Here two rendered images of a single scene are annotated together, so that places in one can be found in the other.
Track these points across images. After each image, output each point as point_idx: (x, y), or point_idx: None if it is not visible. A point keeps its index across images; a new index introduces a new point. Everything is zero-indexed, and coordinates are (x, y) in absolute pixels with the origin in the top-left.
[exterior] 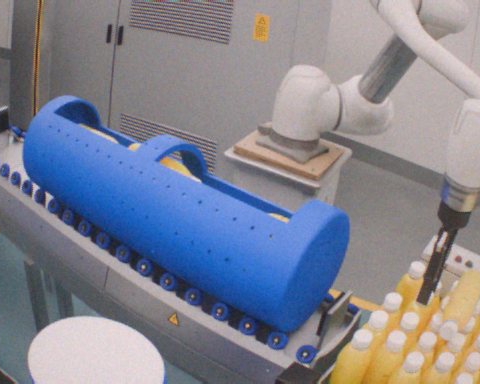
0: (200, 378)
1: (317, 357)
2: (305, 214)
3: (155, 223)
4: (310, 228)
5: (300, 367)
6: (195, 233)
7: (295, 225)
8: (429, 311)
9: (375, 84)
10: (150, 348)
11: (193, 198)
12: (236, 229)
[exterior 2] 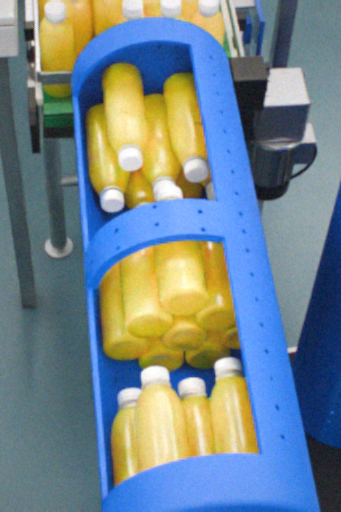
0: None
1: None
2: (169, 33)
3: (255, 195)
4: (182, 24)
5: (238, 72)
6: (242, 140)
7: (188, 37)
8: None
9: None
10: None
11: (225, 139)
12: (223, 91)
